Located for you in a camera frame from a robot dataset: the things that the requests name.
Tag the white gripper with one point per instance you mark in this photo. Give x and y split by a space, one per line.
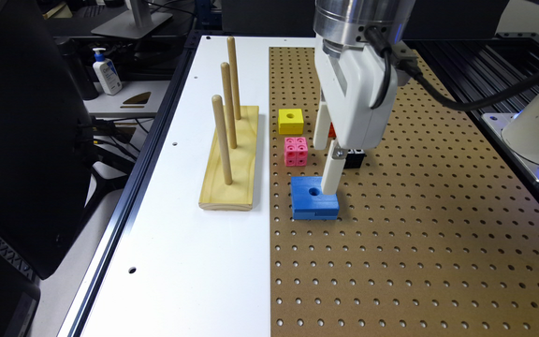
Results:
350 85

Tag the blue block with hole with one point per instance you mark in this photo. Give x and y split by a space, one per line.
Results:
308 201

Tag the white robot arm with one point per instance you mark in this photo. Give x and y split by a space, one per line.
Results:
355 23

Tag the orange cube block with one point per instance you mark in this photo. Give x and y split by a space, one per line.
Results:
331 132

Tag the black cube block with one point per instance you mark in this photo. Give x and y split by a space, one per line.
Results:
354 159

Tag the pink cube block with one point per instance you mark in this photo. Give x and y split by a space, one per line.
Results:
295 151

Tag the yellow block with hole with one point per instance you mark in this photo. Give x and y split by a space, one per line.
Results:
290 121

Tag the wooden peg base board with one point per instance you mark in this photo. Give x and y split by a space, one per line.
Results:
215 194

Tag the front wooden peg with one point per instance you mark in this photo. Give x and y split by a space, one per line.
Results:
220 125

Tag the middle wooden peg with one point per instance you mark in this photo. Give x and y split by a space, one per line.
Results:
229 110

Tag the brown pegboard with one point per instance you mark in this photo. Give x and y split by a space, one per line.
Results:
436 236

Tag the silver monitor stand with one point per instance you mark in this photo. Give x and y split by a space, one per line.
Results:
135 23

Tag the white lotion pump bottle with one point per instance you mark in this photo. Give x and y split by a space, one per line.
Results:
106 73

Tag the black cylindrical bottle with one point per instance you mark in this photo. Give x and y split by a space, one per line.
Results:
69 51

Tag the black office chair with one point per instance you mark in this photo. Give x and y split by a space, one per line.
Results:
48 183

